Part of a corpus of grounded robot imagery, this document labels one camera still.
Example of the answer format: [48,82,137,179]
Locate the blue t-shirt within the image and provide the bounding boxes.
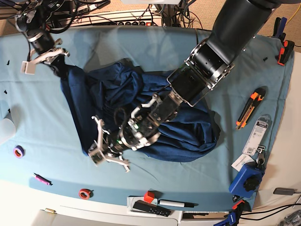
[61,62,219,162]

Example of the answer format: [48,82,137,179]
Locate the grey adapter box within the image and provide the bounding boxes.
[273,187,295,196]

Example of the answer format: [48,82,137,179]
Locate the red tape roll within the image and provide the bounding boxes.
[79,188,93,200]

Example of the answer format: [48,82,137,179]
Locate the white translucent cup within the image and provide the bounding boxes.
[0,118,16,144]

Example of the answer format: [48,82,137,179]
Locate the orange black utility knife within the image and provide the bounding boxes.
[236,86,267,130]

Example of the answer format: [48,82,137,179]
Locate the white black marker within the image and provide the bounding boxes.
[158,199,196,208]

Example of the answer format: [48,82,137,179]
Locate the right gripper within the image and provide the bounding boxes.
[27,39,70,79]

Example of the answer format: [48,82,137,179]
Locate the black remote control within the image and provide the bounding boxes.
[133,200,172,217]

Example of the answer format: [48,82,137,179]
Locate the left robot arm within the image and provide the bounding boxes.
[88,0,283,172]

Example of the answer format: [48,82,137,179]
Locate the pink marker pen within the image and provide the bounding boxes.
[33,173,53,186]

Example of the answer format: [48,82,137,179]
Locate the orange black clamp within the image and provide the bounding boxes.
[276,40,295,66]

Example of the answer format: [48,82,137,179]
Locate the power strip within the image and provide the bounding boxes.
[71,9,162,26]

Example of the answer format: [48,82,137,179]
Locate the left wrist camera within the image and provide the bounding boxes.
[87,142,105,166]

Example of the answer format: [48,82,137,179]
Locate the red cube block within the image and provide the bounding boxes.
[143,191,155,203]

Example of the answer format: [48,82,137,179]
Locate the blue orange bottom clamp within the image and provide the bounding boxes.
[214,200,246,226]

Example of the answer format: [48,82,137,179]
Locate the blue box with knob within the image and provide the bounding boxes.
[229,162,265,198]

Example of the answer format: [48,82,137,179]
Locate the light blue table cloth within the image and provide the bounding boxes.
[0,25,295,211]

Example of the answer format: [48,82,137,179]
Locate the white paper tag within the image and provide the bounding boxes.
[231,154,255,172]

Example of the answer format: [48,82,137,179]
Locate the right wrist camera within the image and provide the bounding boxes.
[21,61,36,75]

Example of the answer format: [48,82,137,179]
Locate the metal keys carabiner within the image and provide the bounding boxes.
[256,145,266,170]

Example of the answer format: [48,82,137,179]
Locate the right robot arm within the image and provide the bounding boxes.
[12,0,70,79]

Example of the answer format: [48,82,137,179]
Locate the purple tape roll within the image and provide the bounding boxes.
[13,145,25,158]

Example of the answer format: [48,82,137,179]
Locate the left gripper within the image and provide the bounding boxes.
[91,115,130,173]

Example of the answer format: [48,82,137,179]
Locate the blue black clamp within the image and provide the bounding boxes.
[272,17,287,38]

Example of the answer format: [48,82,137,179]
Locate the packaged tool blister card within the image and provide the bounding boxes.
[242,114,271,156]

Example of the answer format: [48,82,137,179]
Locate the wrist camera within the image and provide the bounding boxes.
[87,142,105,166]
[21,61,36,75]

